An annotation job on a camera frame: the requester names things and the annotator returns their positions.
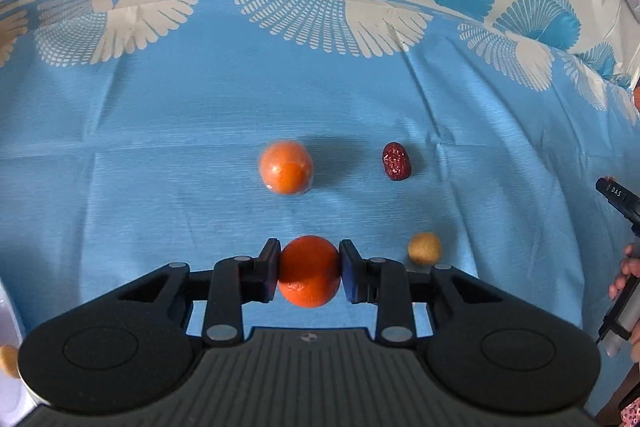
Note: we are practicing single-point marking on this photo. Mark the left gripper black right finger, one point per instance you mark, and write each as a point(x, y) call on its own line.
point(384, 283)

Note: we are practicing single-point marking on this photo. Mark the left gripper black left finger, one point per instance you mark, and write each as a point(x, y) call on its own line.
point(234, 282)

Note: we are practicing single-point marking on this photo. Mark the plastic orange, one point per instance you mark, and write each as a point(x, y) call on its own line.
point(286, 167)

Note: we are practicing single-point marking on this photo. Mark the person right hand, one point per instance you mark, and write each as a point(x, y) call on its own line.
point(629, 266)

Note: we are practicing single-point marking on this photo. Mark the bare small orange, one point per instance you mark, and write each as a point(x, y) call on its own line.
point(309, 272)

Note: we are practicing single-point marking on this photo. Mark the blue patterned tablecloth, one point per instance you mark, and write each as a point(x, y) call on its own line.
point(131, 132)

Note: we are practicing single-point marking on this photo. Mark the lavender round plate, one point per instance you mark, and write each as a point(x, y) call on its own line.
point(16, 401)

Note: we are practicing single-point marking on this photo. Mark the beige round ball on plate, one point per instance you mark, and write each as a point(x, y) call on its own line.
point(8, 361)

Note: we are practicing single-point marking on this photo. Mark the dried red date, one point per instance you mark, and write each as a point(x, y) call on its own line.
point(396, 161)

